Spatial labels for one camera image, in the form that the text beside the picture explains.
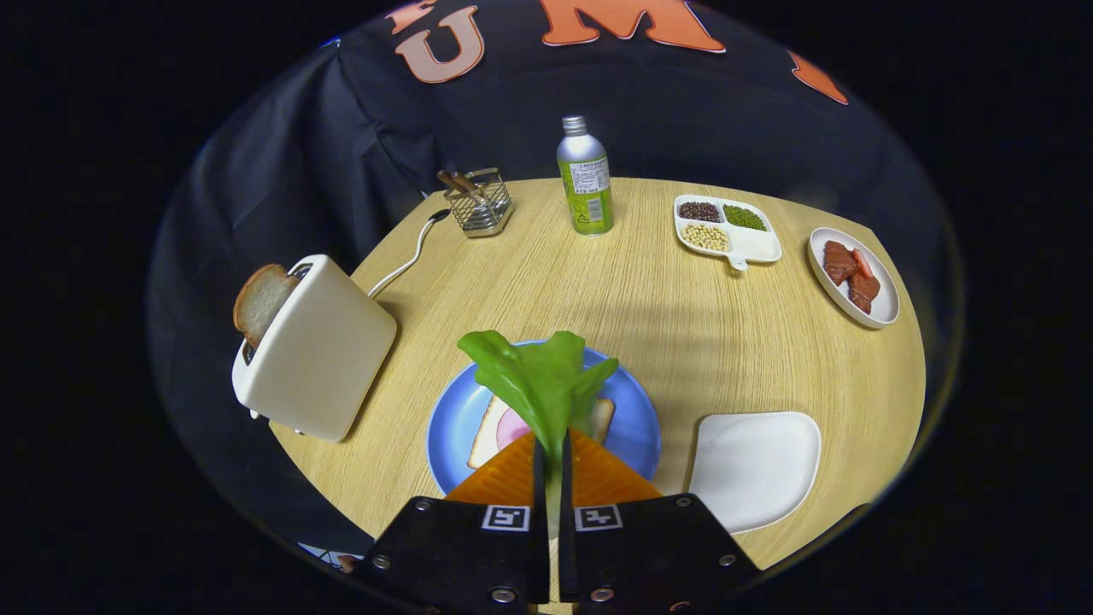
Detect black backdrop cloth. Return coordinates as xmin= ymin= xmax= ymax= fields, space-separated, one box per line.
xmin=145 ymin=0 xmax=966 ymax=548

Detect white toaster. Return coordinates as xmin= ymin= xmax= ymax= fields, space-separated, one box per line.
xmin=231 ymin=254 xmax=399 ymax=443

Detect white toaster cable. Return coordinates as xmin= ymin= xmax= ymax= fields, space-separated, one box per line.
xmin=367 ymin=209 xmax=452 ymax=300

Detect white oval meat dish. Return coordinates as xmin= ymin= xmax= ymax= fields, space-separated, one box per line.
xmin=808 ymin=226 xmax=901 ymax=330

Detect pile of soybeans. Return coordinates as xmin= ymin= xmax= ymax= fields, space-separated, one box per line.
xmin=681 ymin=223 xmax=731 ymax=253

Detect white bread slice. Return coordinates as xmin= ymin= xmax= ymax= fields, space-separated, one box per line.
xmin=466 ymin=393 xmax=616 ymax=471

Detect wire mesh basket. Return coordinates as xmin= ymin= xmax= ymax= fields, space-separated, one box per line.
xmin=444 ymin=167 xmax=515 ymax=238

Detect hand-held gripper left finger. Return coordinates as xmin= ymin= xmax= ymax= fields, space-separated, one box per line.
xmin=354 ymin=431 xmax=552 ymax=612

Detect green and silver bottle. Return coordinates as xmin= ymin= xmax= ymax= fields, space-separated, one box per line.
xmin=556 ymin=115 xmax=615 ymax=237

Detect red meat pieces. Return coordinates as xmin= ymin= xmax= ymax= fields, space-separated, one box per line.
xmin=822 ymin=240 xmax=881 ymax=314

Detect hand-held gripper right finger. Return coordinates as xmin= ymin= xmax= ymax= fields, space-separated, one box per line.
xmin=559 ymin=427 xmax=761 ymax=612

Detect green lettuce leaf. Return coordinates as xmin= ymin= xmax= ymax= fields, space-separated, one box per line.
xmin=457 ymin=330 xmax=620 ymax=539

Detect blue plate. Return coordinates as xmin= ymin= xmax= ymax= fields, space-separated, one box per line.
xmin=426 ymin=339 xmax=663 ymax=496

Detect white square plate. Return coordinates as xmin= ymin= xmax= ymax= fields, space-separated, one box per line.
xmin=688 ymin=411 xmax=822 ymax=536

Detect toasted bread slice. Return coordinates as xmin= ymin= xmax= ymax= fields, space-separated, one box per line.
xmin=233 ymin=263 xmax=301 ymax=348

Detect white divided dish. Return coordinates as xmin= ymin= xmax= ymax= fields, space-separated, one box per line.
xmin=673 ymin=194 xmax=783 ymax=272

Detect pink ham slice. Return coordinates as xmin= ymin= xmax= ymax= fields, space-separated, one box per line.
xmin=496 ymin=407 xmax=535 ymax=451

